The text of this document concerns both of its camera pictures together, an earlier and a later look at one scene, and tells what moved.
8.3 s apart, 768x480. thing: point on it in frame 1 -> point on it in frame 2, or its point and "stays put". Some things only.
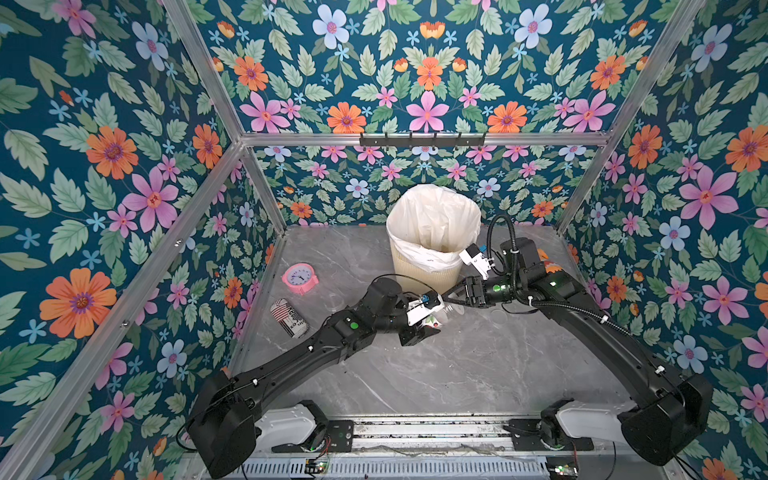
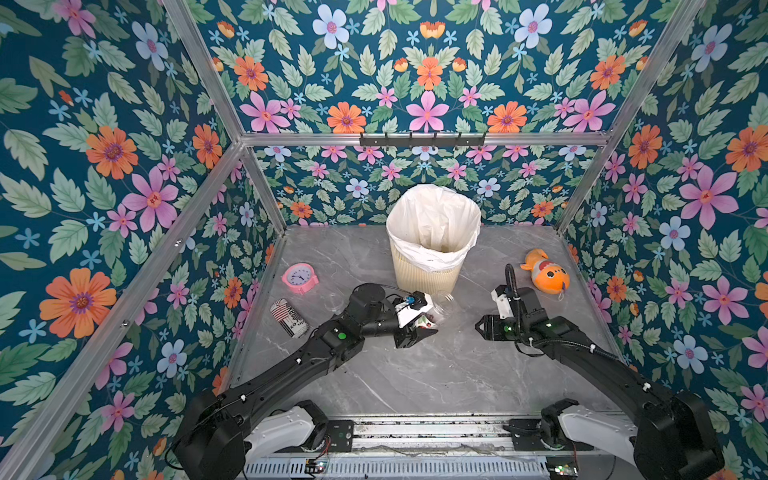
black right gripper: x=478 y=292 -> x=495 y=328
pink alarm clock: x=299 y=277 stays put
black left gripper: x=410 y=337 stays put
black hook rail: x=421 y=141 stays put
